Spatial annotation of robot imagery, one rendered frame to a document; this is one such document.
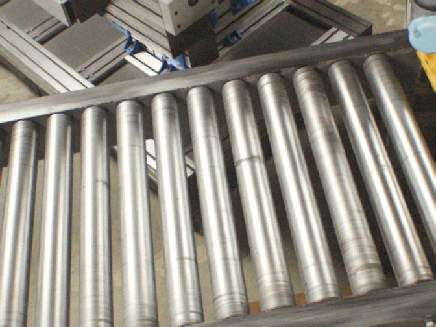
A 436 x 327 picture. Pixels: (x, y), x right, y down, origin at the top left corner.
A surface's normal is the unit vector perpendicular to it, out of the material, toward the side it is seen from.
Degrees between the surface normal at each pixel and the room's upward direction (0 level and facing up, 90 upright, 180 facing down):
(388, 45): 0
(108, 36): 0
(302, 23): 0
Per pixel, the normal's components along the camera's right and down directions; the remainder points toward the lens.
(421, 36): -0.20, 0.78
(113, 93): -0.13, -0.61
